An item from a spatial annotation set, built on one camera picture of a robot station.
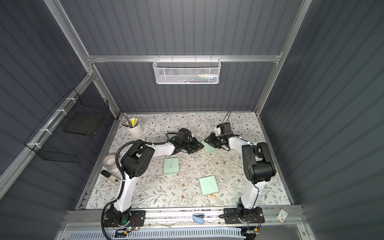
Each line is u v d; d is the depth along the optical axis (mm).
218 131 915
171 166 888
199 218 722
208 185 819
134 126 965
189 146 867
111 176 833
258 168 499
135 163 569
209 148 952
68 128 742
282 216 735
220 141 844
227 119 1156
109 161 937
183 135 821
